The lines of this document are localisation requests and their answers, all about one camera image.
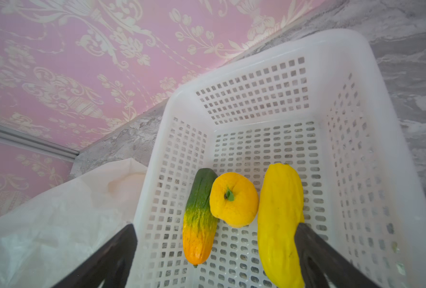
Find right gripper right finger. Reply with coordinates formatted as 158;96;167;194
294;223;378;288

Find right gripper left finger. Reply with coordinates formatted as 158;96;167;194
54;224;138;288

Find white plastic bag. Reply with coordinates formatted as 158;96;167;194
0;158;147;288

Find green yellow mango toy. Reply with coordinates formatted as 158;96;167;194
182;168;218;267

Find yellow bell pepper toy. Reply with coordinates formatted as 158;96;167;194
209;172;259;228

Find white perforated plastic basket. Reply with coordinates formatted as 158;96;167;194
127;30;426;288

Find left aluminium corner post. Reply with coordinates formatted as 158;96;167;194
0;125;80;162

